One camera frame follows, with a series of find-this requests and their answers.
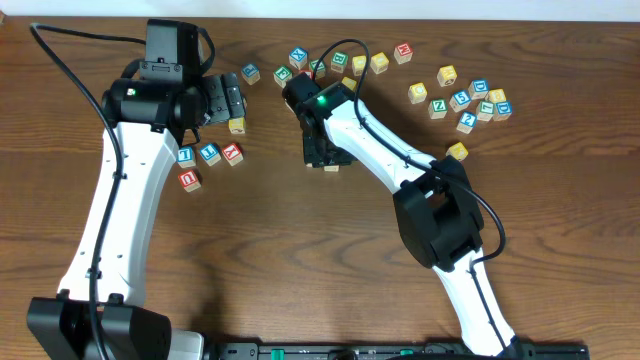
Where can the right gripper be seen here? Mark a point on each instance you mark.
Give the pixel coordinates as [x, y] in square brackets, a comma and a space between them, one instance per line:
[318, 145]

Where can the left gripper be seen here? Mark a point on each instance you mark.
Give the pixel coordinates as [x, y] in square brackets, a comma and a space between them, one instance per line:
[220, 98]

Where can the blue 2 block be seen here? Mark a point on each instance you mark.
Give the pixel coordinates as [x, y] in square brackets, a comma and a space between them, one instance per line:
[466, 122]

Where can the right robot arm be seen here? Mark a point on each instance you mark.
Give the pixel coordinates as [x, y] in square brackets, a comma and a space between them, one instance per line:
[438, 214]

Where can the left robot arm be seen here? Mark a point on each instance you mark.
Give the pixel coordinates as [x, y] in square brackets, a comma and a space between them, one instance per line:
[98, 309]

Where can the yellow G block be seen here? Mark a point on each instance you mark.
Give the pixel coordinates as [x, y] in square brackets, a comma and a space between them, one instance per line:
[237, 125]

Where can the blue P block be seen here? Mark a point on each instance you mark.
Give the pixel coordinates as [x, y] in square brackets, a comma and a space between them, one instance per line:
[251, 74]

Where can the red Y block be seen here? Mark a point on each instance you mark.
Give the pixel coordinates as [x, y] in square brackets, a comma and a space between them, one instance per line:
[233, 154]

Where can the blue L block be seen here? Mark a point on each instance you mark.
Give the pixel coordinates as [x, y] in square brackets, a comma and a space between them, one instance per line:
[186, 158]

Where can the yellow block middle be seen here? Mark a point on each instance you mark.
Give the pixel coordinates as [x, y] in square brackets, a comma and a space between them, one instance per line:
[351, 84]

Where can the green N block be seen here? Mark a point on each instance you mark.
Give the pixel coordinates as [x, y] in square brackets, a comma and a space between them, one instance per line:
[317, 68]

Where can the blue X block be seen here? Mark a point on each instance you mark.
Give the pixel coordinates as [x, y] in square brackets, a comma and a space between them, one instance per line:
[298, 58]

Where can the red U block lower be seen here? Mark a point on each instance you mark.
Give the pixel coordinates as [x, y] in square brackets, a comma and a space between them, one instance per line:
[190, 180]

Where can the green B block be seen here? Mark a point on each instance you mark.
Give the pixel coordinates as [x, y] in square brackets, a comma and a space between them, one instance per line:
[339, 61]

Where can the yellow block top left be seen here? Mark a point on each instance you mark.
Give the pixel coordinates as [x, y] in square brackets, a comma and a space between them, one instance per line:
[358, 64]

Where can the yellow block top right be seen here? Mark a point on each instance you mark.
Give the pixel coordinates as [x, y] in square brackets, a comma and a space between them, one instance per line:
[379, 63]

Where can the yellow C block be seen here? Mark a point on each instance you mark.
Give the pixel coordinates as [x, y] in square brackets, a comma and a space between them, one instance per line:
[417, 93]

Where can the green Z block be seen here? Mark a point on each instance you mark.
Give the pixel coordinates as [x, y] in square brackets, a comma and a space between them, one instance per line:
[437, 109]

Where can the red H block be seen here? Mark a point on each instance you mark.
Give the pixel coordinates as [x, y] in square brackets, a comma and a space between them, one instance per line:
[403, 53]

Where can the yellow K block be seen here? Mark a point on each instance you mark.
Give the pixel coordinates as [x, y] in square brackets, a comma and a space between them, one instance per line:
[458, 151]

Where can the yellow A block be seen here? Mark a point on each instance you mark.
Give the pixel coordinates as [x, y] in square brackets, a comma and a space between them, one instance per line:
[447, 75]

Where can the blue 5 block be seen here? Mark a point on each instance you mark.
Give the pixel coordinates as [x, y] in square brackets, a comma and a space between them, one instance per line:
[460, 100]

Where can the green 7 block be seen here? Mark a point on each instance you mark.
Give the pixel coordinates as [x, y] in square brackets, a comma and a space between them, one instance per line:
[485, 111]

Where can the blue D block upper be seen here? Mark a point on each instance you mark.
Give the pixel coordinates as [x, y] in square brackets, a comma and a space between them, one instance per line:
[478, 89]

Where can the blue d block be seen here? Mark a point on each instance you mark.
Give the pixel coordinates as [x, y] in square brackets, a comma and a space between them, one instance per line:
[503, 110]
[478, 89]

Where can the yellow 8 block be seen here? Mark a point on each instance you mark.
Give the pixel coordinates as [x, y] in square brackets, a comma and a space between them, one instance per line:
[496, 96]

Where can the blue D block right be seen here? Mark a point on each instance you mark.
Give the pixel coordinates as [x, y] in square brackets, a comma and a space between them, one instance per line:
[503, 110]

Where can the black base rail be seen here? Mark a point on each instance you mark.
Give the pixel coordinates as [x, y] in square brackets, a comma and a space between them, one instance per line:
[442, 350]

